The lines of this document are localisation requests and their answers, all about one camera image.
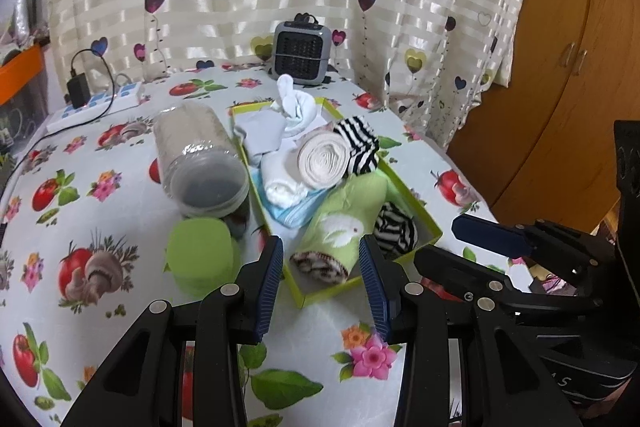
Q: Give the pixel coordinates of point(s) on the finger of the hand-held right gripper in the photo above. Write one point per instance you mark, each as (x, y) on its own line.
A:
(460, 274)
(490, 234)

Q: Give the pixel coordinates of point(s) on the orange lid container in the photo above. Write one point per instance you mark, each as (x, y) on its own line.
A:
(20, 67)

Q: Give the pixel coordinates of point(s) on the pale blue sock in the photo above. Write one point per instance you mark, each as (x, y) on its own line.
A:
(260, 132)

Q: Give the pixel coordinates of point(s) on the green jar lid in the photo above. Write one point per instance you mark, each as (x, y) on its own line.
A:
(200, 257)

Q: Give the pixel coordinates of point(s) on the black charger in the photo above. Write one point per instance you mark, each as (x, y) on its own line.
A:
(79, 92)

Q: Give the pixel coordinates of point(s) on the fruit print tablecloth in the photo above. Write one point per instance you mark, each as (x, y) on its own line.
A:
(125, 207)

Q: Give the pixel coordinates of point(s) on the small grey heater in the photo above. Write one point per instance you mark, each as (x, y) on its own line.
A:
(302, 52)

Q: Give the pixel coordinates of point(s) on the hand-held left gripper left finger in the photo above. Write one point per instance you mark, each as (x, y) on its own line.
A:
(267, 292)

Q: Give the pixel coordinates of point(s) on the blue face mask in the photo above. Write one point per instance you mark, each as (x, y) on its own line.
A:
(295, 214)

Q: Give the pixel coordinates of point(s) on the white sock bundle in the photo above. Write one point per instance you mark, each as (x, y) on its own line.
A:
(300, 107)

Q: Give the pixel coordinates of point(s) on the yellow-green box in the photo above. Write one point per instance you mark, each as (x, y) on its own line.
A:
(320, 294)

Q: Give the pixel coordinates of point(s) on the black white striped sock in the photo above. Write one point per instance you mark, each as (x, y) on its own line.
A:
(395, 229)
(357, 144)

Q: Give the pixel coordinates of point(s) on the white power strip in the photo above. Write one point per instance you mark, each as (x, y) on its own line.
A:
(100, 102)

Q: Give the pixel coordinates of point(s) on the clear jar dark contents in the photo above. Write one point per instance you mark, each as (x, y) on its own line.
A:
(210, 182)

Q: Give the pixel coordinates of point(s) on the cream cloth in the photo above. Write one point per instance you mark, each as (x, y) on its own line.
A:
(322, 162)

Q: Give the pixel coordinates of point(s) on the wooden wardrobe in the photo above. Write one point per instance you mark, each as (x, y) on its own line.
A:
(565, 132)

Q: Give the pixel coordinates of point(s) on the silver foil bag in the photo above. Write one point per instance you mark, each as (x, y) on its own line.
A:
(25, 17)

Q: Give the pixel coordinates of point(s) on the green rabbit towel roll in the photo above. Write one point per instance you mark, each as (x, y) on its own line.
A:
(340, 217)

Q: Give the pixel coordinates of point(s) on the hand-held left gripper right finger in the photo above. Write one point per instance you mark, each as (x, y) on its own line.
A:
(372, 287)

